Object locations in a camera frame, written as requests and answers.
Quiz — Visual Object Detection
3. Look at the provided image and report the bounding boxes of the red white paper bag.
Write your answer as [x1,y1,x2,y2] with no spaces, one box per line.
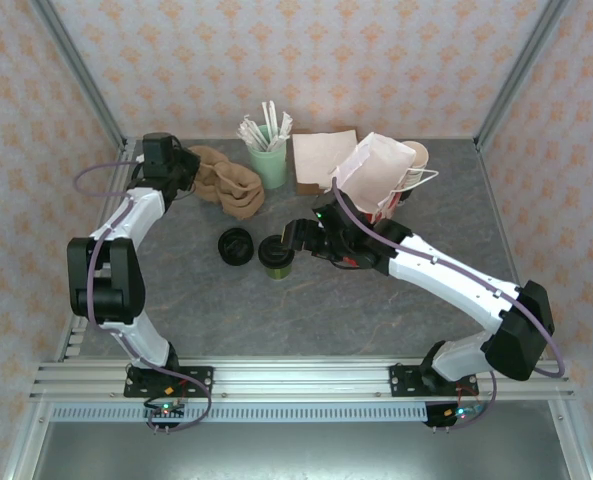
[331,131,440,227]

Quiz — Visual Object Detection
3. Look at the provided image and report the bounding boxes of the stack of black lids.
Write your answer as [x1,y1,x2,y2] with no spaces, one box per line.
[217,227,254,267]

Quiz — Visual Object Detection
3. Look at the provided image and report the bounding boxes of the mint green straw cup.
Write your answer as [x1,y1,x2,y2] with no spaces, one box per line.
[248,124,288,190]

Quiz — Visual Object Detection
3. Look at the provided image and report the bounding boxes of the stack of beige paper cups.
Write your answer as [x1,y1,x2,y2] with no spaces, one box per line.
[400,140,430,202]

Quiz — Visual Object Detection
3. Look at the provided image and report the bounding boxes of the grey metal sheet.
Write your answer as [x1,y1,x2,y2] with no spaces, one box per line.
[29,421,578,480]

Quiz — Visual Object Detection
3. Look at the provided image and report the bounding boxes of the small circuit board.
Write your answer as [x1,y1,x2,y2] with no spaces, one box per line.
[143,398,188,420]
[441,403,488,422]

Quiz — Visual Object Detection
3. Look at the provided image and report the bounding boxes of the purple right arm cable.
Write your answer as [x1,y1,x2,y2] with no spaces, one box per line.
[331,175,567,432]

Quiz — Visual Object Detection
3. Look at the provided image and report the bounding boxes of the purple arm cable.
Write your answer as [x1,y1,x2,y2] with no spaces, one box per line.
[331,175,567,432]
[74,160,213,434]

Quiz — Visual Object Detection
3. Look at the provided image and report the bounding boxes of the aluminium frame post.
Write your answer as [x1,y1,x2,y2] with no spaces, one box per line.
[474,0,573,150]
[29,0,130,152]

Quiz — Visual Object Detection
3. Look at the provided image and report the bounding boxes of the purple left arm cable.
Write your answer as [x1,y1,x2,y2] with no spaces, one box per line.
[74,160,213,434]

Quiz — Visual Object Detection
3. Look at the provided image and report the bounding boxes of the aluminium mounting rail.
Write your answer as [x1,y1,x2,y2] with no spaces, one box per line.
[29,356,576,402]

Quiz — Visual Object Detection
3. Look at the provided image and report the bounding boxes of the aluminium side rail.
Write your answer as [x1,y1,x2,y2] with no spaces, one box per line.
[474,139,548,361]
[55,138,138,362]

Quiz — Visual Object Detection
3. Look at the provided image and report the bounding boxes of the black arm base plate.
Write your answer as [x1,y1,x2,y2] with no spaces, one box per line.
[123,365,215,399]
[389,364,478,399]

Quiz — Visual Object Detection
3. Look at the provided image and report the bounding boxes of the grey slotted cable duct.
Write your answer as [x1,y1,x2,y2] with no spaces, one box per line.
[50,403,483,424]

